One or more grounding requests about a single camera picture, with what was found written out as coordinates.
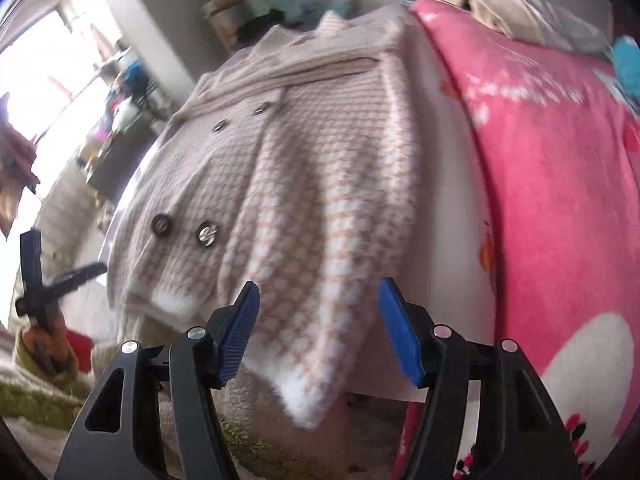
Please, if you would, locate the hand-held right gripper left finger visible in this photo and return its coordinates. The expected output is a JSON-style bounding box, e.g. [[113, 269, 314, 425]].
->
[[54, 281, 261, 480]]

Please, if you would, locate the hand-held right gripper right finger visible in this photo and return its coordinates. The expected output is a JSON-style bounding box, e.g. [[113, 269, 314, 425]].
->
[[378, 277, 583, 480]]

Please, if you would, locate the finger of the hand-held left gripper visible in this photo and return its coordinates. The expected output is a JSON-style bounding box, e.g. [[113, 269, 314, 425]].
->
[[19, 230, 57, 335], [15, 262, 108, 318]]

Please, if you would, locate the beige houndstooth knit cardigan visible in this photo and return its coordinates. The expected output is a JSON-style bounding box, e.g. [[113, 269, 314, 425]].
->
[[107, 10, 431, 431]]

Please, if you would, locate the dark grey cabinet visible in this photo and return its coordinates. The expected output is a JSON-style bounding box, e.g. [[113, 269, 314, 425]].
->
[[87, 120, 158, 203]]

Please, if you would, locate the pale printed bed mat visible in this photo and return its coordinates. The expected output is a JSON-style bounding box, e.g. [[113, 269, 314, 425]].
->
[[100, 30, 503, 406]]

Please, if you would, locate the pink floral blanket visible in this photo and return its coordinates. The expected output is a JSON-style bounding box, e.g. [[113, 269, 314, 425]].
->
[[390, 0, 640, 480]]

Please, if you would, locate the wooden chair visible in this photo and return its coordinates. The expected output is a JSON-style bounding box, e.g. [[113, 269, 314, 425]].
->
[[202, 0, 301, 53]]

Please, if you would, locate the black bag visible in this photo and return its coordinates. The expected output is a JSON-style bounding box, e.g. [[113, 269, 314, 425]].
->
[[235, 7, 288, 41]]

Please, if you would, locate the white grey garment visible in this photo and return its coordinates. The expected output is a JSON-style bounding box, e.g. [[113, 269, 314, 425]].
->
[[510, 0, 613, 56]]

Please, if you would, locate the teal blanket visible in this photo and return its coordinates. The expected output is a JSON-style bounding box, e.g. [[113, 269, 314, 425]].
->
[[612, 35, 640, 86]]

